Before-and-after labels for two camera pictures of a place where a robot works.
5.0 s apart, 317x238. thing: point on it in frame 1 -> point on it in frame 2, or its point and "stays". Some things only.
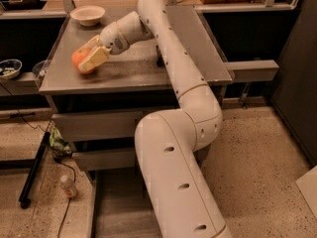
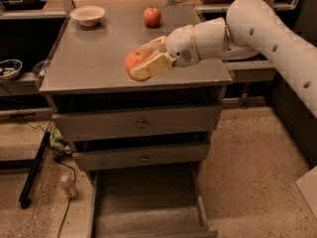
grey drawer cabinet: [98, 112] stays
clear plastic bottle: [68, 185] stays
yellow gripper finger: [94, 59] -> [162, 62]
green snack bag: [58, 144] stays
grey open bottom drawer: [122, 204] stays
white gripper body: [110, 38] -> [180, 46]
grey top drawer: [98, 127] stays
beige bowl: [88, 15] stays
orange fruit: [77, 57] -> [133, 59]
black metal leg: [25, 195] stays
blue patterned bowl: [10, 68] stays
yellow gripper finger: [93, 43] -> [158, 44]
